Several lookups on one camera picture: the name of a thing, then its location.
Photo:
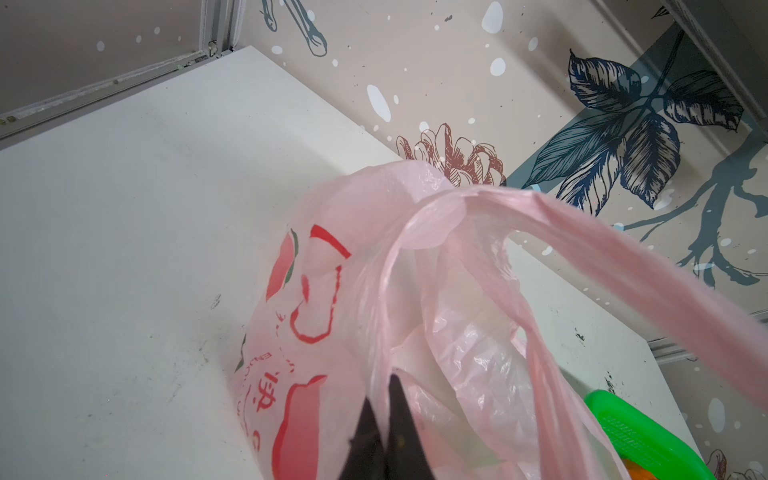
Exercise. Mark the green plastic basket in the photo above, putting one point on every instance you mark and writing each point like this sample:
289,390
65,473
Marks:
638,438

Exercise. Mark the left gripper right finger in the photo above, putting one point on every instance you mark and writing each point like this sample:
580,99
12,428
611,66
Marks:
405,456

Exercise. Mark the orange fruit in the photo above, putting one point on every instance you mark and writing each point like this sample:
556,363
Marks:
637,472

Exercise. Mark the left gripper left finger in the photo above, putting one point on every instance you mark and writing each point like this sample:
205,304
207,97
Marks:
366,459

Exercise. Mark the pink plastic bag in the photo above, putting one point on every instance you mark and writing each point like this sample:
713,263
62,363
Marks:
393,270

